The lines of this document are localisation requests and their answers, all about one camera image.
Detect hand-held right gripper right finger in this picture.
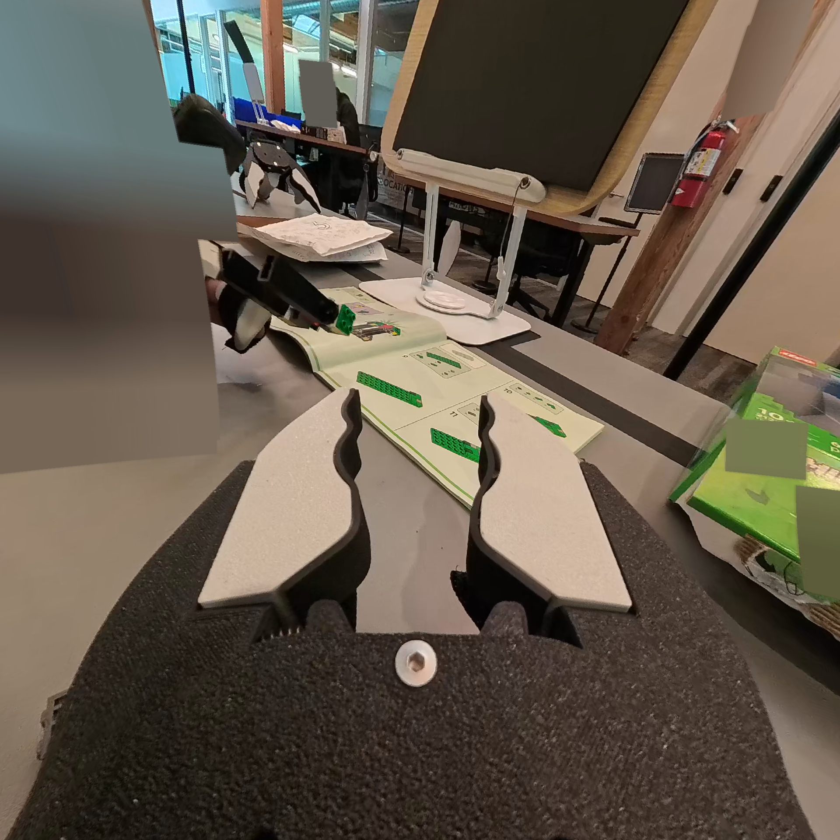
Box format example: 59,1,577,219
450,392,635,648

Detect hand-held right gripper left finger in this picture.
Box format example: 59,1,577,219
197,387,373,641

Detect black bar green brick assembly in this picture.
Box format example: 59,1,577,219
220,248,358,339

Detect long brown desk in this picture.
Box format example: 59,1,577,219
234,118,370,158

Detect grey desk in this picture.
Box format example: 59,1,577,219
0,190,840,840

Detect white desk lamp stand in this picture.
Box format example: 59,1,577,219
360,147,547,347

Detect black grey gripper tool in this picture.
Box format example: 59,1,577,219
176,94,324,214

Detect building instruction booklet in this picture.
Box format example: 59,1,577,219
269,285,606,511

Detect green toy box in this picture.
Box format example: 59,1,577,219
668,346,840,643

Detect wooden pillar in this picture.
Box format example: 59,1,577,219
260,0,287,116
594,112,770,357

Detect brown table black legs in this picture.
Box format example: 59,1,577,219
518,197,642,333

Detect black panel plywood edge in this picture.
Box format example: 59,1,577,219
381,0,718,217

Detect red fire extinguisher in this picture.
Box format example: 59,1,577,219
669,118,740,210

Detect black metal post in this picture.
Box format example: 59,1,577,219
663,112,840,383

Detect wall-mounted tablet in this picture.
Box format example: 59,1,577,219
623,152,687,215

